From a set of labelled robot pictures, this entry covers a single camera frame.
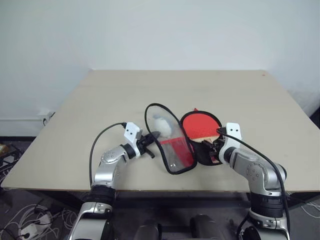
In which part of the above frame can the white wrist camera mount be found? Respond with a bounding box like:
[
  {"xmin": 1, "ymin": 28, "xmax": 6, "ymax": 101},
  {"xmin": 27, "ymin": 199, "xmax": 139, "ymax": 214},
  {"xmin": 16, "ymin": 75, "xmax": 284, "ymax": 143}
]
[
  {"xmin": 217, "ymin": 122, "xmax": 244, "ymax": 161},
  {"xmin": 123, "ymin": 121, "xmax": 141, "ymax": 159}
]

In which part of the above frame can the white wall cable duct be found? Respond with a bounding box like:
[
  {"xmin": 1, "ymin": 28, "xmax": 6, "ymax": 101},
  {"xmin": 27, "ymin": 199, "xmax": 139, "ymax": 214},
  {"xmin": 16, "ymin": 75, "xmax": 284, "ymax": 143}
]
[{"xmin": 0, "ymin": 116, "xmax": 42, "ymax": 123}]

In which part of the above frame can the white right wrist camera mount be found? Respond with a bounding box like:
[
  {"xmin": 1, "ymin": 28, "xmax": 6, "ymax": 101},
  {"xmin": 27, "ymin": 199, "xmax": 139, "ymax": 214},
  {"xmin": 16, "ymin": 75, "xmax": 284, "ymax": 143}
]
[{"xmin": 217, "ymin": 122, "xmax": 244, "ymax": 161}]

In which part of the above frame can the black metal table frame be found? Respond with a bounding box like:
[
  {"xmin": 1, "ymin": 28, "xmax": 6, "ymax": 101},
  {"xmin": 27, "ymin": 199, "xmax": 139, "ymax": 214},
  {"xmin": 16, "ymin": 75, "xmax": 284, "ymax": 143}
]
[{"xmin": 23, "ymin": 188, "xmax": 320, "ymax": 216}]

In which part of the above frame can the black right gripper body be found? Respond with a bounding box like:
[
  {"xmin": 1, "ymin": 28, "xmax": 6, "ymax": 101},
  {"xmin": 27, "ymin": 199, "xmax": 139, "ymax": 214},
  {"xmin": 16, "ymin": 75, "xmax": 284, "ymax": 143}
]
[{"xmin": 208, "ymin": 136, "xmax": 225, "ymax": 165}]

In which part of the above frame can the white floor cable tangle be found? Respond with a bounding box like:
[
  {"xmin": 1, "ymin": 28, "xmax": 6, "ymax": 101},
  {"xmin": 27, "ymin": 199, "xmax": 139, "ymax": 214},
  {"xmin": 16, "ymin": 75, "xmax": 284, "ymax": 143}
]
[{"xmin": 0, "ymin": 197, "xmax": 81, "ymax": 240}]

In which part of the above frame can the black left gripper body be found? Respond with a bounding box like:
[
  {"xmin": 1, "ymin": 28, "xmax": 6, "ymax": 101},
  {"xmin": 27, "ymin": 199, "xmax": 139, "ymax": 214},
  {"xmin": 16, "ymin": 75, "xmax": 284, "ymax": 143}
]
[{"xmin": 136, "ymin": 133, "xmax": 153, "ymax": 156}]

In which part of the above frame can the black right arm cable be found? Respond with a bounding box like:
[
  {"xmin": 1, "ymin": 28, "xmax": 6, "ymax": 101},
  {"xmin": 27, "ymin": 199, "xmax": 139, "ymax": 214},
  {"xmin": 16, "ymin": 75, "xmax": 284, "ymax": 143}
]
[{"xmin": 216, "ymin": 126, "xmax": 291, "ymax": 240}]

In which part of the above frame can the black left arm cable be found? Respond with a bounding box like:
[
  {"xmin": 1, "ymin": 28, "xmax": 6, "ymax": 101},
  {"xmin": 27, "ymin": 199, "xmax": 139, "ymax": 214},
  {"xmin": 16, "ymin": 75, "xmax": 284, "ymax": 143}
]
[{"xmin": 89, "ymin": 121, "xmax": 129, "ymax": 188}]

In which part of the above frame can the dark rounded shape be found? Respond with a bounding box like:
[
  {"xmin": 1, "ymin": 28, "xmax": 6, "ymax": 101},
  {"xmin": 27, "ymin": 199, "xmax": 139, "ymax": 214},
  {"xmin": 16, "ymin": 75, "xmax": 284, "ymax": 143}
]
[
  {"xmin": 136, "ymin": 219, "xmax": 163, "ymax": 240},
  {"xmin": 189, "ymin": 214, "xmax": 218, "ymax": 240}
]

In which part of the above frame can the red table tennis paddle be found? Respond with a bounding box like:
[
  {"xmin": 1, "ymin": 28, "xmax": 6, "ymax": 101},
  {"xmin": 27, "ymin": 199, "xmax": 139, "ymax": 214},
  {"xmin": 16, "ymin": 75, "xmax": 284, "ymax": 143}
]
[{"xmin": 181, "ymin": 113, "xmax": 221, "ymax": 145}]

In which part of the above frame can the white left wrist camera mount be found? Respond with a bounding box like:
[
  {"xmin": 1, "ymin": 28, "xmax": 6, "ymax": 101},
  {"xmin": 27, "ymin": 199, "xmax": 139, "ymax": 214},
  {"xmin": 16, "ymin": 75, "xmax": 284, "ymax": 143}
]
[{"xmin": 123, "ymin": 121, "xmax": 141, "ymax": 159}]

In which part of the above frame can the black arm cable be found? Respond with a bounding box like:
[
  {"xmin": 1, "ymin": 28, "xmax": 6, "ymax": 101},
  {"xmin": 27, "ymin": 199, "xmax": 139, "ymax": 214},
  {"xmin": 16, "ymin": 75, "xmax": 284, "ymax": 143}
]
[
  {"xmin": 89, "ymin": 121, "xmax": 129, "ymax": 188},
  {"xmin": 216, "ymin": 126, "xmax": 291, "ymax": 240}
]

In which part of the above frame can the white floor power strip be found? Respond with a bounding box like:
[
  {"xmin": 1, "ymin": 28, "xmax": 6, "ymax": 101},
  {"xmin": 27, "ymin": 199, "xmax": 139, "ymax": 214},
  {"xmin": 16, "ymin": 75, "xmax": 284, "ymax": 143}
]
[{"xmin": 19, "ymin": 223, "xmax": 44, "ymax": 239}]

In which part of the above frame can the fluffy white grey pom-pom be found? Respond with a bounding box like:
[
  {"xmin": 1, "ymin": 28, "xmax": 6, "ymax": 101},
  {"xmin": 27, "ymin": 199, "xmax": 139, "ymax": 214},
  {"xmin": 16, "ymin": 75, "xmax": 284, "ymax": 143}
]
[{"xmin": 151, "ymin": 113, "xmax": 175, "ymax": 139}]

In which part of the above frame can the white wall outlet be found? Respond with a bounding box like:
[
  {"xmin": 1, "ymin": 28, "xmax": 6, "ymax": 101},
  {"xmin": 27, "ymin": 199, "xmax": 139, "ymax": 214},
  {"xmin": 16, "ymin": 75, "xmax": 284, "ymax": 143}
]
[{"xmin": 37, "ymin": 111, "xmax": 55, "ymax": 126}]

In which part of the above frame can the red black paddle case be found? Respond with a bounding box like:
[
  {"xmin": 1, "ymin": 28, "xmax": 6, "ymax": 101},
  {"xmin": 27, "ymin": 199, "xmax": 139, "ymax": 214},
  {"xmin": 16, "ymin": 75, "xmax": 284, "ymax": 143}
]
[{"xmin": 144, "ymin": 102, "xmax": 224, "ymax": 175}]

